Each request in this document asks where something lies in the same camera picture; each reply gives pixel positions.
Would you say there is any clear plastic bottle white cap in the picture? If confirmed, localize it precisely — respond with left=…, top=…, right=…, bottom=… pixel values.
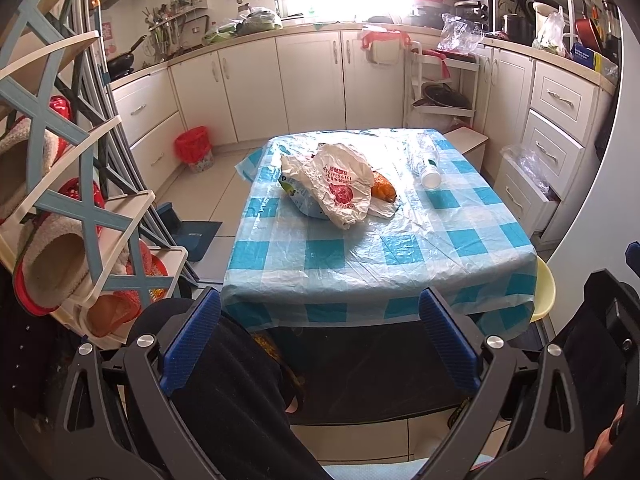
left=413, top=154, right=442, bottom=190

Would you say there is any orange peel large piece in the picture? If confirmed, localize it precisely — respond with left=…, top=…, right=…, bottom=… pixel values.
left=371, top=171, right=397, bottom=203

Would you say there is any blue dustpan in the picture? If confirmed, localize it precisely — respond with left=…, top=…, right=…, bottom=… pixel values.
left=156, top=203, right=222, bottom=262

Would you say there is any red lined small trash bin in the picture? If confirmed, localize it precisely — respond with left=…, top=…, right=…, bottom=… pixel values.
left=174, top=126, right=214, bottom=172

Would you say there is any clear plastic bag on rack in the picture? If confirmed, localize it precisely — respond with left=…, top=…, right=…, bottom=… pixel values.
left=437, top=13, right=485, bottom=55

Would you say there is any open white drawer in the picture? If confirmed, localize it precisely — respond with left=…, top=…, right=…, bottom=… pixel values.
left=494, top=155, right=559, bottom=237

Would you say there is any black wok on stove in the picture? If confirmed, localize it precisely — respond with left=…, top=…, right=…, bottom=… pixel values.
left=107, top=35, right=145, bottom=80

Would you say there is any white red printed plastic bag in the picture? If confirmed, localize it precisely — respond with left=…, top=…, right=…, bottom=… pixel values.
left=280, top=143, right=397, bottom=230

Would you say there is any blue checkered plastic tablecloth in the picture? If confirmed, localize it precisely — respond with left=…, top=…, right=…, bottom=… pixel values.
left=221, top=129, right=537, bottom=339

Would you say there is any yellow plastic bucket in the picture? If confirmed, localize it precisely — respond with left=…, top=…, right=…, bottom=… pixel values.
left=530, top=257, right=556, bottom=323

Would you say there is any white plastic bag on counter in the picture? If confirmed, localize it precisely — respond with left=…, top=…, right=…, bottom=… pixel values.
left=532, top=2, right=566, bottom=58

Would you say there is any hanging red lined door bin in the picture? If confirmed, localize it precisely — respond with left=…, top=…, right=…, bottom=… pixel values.
left=360, top=27, right=411, bottom=66

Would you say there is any white wooden step stool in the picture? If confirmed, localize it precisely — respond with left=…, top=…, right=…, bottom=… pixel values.
left=444, top=127, right=488, bottom=172

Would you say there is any black frying pan on rack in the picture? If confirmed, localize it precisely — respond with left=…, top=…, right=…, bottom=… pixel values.
left=422, top=84, right=472, bottom=110

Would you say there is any clear plastic bag in drawer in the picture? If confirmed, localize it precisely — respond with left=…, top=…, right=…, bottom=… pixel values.
left=500, top=144, right=553, bottom=196

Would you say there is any white tiered storage rack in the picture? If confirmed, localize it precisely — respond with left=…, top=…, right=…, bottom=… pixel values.
left=404, top=40, right=480, bottom=132

